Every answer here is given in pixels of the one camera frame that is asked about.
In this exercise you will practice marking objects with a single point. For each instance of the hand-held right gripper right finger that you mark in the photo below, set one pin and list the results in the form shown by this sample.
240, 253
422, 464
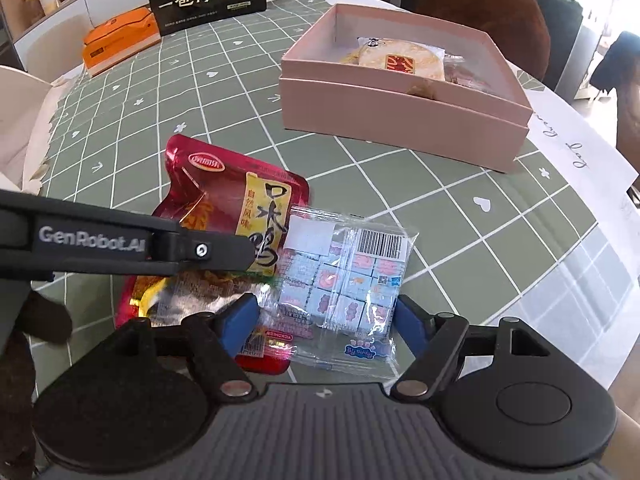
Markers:
410, 321

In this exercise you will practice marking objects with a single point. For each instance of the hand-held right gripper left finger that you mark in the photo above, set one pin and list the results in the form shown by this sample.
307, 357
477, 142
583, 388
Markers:
240, 324

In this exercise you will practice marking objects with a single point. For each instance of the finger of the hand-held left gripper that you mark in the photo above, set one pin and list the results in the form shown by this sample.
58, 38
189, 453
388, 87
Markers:
210, 252

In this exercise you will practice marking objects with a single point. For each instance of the red foil snack packet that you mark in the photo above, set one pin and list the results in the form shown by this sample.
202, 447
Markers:
225, 190

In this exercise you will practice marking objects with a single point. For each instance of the clear packet of blue cubes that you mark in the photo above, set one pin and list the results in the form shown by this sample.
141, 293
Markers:
345, 280

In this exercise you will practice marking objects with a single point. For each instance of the pink cardboard box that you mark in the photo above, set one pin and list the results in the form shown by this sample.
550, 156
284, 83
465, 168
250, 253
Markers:
400, 120

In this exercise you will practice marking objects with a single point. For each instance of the rice cracker packet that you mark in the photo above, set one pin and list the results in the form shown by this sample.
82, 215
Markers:
400, 62

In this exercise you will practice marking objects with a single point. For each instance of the person's left forearm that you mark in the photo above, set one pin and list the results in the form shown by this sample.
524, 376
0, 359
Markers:
17, 370

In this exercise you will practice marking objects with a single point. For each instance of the person's left hand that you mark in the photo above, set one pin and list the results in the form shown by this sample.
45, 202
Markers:
47, 320

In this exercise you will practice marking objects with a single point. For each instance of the green grid table mat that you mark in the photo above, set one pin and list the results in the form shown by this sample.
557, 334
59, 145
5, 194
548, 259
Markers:
450, 240

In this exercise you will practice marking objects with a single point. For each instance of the white box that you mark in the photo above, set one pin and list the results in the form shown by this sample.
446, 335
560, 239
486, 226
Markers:
20, 120

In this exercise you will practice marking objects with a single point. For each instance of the orange box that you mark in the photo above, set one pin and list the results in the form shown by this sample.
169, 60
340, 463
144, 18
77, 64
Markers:
120, 40

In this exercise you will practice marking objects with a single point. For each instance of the white shelf cabinet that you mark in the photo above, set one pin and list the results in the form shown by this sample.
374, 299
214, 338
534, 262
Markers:
65, 15

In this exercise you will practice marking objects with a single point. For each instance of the brown round chair back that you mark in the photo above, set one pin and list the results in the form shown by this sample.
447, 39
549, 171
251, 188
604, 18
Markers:
490, 15

